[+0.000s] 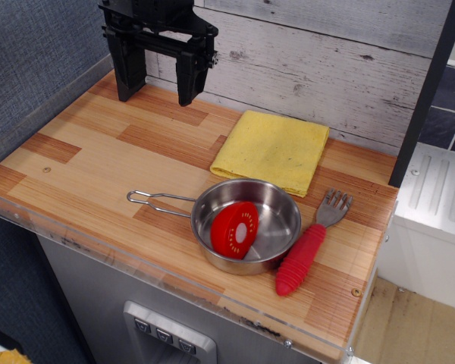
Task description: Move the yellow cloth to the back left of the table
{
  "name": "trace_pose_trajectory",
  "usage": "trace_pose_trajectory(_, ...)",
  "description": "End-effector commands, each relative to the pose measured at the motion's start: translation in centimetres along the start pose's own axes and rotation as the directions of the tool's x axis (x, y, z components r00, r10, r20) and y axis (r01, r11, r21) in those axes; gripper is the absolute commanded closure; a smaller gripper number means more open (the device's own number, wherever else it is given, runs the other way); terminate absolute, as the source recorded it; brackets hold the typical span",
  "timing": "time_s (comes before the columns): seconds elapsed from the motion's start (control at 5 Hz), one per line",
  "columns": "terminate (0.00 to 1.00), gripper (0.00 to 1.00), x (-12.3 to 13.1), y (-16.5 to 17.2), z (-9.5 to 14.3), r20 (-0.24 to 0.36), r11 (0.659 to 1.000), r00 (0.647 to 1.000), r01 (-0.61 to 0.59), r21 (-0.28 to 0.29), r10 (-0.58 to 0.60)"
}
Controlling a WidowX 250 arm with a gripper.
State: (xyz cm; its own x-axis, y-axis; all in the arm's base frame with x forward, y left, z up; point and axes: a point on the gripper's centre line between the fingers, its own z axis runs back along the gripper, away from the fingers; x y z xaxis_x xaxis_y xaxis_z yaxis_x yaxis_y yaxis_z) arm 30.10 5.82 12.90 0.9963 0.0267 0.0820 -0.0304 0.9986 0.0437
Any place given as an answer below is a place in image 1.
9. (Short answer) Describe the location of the clear acrylic counter edge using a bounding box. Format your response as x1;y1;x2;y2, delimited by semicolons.
0;197;355;363

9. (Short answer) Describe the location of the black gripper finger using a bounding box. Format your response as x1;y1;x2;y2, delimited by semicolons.
107;30;147;102
176;52;208;106

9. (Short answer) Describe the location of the red toy tomato half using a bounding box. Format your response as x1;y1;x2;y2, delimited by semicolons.
210;202;259;259

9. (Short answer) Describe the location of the black right frame post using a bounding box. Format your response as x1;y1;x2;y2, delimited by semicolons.
388;0;455;187

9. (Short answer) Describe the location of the grey toy fridge cabinet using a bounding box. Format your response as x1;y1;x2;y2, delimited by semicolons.
39;237;315;363

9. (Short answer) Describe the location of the yellow object bottom left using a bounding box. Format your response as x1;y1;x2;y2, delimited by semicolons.
0;350;32;364

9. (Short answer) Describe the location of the silver dispenser button panel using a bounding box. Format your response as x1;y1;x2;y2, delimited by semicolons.
123;300;218;363

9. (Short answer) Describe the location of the small steel pan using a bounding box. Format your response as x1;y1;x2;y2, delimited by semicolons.
126;177;303;276

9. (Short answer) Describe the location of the fork with red handle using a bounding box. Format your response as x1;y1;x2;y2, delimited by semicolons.
275;189;353;297

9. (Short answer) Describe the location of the yellow cloth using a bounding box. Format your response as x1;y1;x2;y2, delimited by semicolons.
210;111;330;197

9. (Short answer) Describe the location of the white toy sink unit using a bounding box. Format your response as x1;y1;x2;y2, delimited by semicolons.
377;143;455;308

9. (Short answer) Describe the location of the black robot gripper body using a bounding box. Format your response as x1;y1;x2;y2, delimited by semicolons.
99;1;217;68

